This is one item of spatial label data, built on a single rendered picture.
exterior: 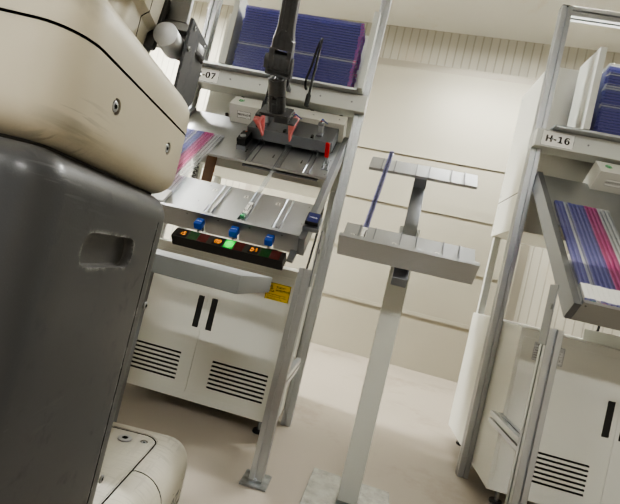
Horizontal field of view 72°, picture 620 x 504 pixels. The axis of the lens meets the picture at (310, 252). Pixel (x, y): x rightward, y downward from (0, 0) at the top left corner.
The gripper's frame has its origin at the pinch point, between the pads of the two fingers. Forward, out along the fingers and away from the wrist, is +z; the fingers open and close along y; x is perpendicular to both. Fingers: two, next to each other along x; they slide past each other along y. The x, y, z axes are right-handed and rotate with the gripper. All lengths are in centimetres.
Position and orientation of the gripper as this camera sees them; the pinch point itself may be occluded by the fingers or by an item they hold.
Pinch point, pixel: (276, 136)
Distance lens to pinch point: 151.5
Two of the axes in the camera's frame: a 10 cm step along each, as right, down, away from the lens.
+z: -0.7, 7.3, 6.8
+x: -2.6, 6.4, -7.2
